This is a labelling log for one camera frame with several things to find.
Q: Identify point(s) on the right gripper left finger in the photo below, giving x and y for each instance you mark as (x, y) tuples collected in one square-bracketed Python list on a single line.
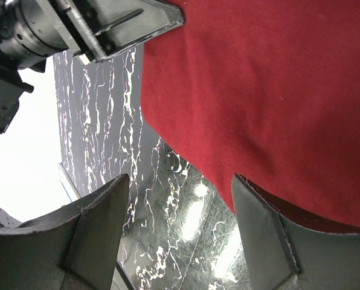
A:
[(73, 247)]

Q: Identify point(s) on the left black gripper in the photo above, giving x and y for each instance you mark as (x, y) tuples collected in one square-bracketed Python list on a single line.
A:
[(32, 31)]

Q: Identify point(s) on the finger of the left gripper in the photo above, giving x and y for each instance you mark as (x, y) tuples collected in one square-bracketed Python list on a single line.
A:
[(101, 30)]

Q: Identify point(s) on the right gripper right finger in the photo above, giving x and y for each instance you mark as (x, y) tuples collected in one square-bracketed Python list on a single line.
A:
[(287, 247)]

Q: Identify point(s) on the dark red t shirt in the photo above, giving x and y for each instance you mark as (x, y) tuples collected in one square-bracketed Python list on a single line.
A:
[(269, 90)]

